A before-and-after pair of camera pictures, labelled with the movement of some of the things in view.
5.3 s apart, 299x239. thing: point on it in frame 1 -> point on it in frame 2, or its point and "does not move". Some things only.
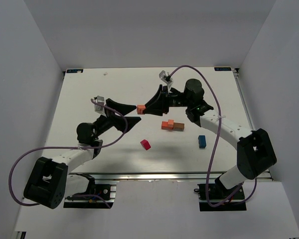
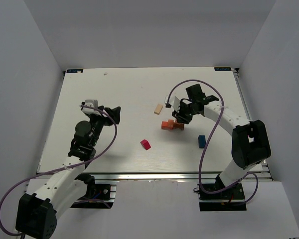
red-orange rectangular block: [165, 125] does not move
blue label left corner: [74, 70] does not move
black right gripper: [164, 100] -> [183, 116]
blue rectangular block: [202, 141] does not move
